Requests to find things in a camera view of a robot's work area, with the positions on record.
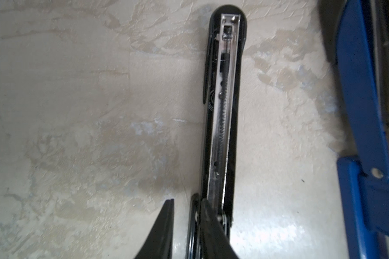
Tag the black stapler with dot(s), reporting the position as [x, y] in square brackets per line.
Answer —
[222, 79]

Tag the blue stapler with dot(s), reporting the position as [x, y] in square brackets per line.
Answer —
[356, 39]

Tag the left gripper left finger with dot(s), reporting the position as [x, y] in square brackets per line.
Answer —
[158, 244]

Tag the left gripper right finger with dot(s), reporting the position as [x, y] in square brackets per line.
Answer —
[214, 242]

